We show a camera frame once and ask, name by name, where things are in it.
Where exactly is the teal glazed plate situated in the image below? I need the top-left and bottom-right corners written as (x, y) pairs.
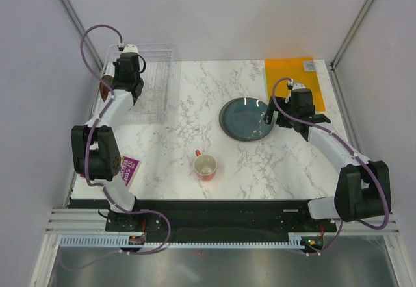
top-left (220, 97), bottom-right (276, 142)

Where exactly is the grey-green plate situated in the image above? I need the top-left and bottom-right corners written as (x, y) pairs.
top-left (218, 97), bottom-right (277, 143)

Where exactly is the red floral plate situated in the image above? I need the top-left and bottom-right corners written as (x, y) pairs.
top-left (99, 75), bottom-right (113, 101)

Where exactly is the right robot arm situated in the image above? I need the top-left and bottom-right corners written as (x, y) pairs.
top-left (264, 88), bottom-right (391, 231)

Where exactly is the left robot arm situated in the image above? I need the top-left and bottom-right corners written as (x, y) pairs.
top-left (71, 50), bottom-right (146, 231)

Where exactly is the orange cutting board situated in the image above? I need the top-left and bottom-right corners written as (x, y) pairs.
top-left (265, 57), bottom-right (326, 112)

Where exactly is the orange mug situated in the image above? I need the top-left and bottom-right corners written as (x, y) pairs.
top-left (194, 150), bottom-right (217, 181)

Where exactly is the purple treehouse book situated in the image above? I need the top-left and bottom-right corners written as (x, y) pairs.
top-left (120, 156), bottom-right (141, 187)

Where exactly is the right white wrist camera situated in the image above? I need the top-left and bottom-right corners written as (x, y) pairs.
top-left (287, 79), bottom-right (306, 90)

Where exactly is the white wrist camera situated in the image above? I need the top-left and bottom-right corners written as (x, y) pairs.
top-left (117, 43), bottom-right (138, 53)
top-left (287, 79), bottom-right (306, 90)

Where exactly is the white wire dish rack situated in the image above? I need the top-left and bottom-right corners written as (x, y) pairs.
top-left (99, 43), bottom-right (181, 128)

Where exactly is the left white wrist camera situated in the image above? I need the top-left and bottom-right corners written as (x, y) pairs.
top-left (117, 43), bottom-right (138, 53)

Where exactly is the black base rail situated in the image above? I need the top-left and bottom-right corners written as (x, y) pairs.
top-left (68, 197), bottom-right (339, 244)

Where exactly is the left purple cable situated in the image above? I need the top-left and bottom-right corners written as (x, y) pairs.
top-left (79, 24), bottom-right (172, 255)

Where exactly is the white cable duct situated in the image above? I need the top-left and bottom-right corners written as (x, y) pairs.
top-left (59, 231), bottom-right (322, 249)

